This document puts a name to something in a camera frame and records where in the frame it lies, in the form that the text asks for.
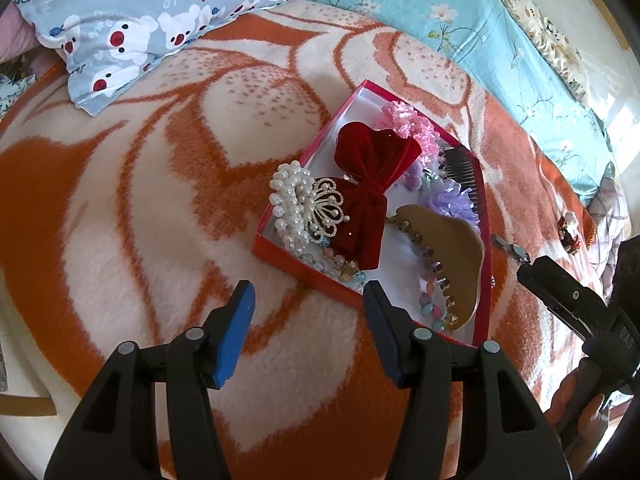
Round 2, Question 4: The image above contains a tan hair claw clip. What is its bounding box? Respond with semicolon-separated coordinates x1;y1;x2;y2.
387;204;486;333

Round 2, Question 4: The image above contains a pink cardboard box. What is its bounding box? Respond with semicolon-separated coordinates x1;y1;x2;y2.
251;80;493;348

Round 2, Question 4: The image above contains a teal floral quilt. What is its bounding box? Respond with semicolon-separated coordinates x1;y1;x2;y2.
287;0;616;206

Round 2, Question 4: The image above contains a plaid cloth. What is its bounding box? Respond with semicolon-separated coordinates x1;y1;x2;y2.
585;175;626;291

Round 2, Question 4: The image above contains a white pearl hair tie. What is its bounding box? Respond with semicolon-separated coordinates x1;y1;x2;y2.
269;160;318;256

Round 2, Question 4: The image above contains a pastel beaded bracelet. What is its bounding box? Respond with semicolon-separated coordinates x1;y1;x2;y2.
300;240;448;332

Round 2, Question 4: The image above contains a small wristwatch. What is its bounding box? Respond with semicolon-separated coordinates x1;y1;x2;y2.
492;234;531;263

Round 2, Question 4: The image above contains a pink flower hair accessory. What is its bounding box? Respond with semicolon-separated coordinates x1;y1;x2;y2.
377;101;441;163

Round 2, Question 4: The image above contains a pink cloth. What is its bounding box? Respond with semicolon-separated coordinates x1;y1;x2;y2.
0;7;38;63

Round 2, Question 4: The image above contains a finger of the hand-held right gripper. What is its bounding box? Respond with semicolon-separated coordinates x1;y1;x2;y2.
516;255;610;322
544;302;593;345

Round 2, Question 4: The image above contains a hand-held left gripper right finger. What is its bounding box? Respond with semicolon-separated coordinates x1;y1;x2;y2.
363;281;576;480

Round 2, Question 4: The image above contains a purple fluffy hair tie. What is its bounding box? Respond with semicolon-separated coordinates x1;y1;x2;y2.
425;182;480;223

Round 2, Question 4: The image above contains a light purple scrunchie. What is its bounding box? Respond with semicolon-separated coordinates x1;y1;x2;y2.
402;162;432;191

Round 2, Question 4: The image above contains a dark hair comb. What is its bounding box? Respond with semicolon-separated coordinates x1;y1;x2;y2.
435;146;488;231

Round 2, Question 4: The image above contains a red velvet bow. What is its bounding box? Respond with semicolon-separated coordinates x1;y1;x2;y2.
330;122;423;267

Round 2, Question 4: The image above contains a gold pearl crown brooch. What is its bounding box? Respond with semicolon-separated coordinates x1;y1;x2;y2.
305;177;351;243

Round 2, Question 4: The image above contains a wooden board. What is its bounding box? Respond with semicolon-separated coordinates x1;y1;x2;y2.
0;397;58;417

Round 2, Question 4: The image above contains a person's right hand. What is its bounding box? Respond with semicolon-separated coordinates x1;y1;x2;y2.
544;372;611;453

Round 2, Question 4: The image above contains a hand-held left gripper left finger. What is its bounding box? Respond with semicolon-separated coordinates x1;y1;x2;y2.
50;280;257;480

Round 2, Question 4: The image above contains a cream patterned pillow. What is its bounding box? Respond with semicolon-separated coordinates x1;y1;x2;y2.
492;0;591;106

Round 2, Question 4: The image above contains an orange and cream blanket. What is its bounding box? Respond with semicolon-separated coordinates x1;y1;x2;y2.
0;0;616;480

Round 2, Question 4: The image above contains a blue bear print pillow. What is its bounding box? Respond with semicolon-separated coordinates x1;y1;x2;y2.
15;0;298;117

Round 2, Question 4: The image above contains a small red black hair clip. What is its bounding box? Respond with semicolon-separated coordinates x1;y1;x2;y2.
557;212;583;250

